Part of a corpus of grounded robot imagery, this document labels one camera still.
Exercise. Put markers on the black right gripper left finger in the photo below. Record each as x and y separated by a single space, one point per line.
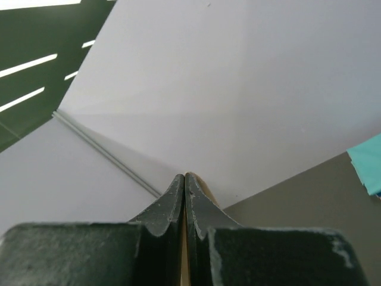
143 251

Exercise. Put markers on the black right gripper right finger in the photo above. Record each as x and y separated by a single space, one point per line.
223 252

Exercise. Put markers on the beige t shirt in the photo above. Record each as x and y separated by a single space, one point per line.
185 279

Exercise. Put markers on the folded turquoise t shirt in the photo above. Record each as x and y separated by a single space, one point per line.
365 159

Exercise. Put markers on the left aluminium corner post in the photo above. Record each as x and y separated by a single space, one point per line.
81 131

